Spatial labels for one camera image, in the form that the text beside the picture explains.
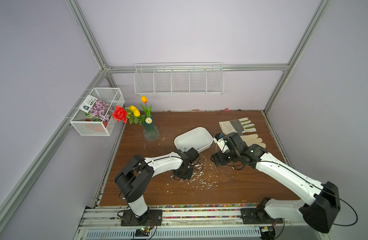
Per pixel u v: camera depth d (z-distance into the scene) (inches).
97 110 29.0
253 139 40.3
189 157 27.9
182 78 39.0
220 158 26.9
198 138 41.3
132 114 31.6
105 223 28.6
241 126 43.8
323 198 15.9
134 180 17.8
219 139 27.5
